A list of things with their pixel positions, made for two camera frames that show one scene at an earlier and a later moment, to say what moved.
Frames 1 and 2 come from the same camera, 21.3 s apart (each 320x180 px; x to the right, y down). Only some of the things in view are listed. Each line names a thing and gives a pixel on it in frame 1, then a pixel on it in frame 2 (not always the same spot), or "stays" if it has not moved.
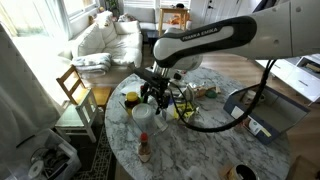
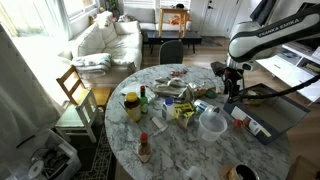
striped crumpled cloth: (181, 90) stays
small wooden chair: (82, 110) stays
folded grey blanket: (91, 65) stays
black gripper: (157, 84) to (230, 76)
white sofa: (122, 40) stays
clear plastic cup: (144, 118) to (212, 124)
